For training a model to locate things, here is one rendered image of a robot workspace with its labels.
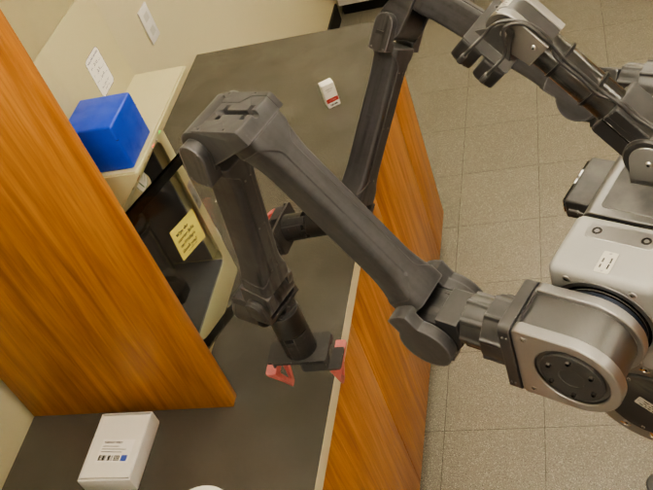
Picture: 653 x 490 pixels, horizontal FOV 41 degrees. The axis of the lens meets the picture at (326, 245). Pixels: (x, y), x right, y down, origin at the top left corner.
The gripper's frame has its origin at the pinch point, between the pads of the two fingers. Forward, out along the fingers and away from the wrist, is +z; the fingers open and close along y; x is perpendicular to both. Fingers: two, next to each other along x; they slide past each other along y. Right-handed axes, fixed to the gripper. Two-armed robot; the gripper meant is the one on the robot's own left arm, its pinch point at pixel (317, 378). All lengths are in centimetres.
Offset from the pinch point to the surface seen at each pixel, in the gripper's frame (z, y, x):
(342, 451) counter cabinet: 34.5, 6.6, -6.9
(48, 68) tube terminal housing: -59, 33, -23
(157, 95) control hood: -42, 25, -36
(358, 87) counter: 15, 12, -115
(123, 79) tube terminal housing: -43, 33, -42
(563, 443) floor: 110, -32, -56
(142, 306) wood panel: -16.8, 29.8, -6.0
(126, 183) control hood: -39.4, 24.4, -13.9
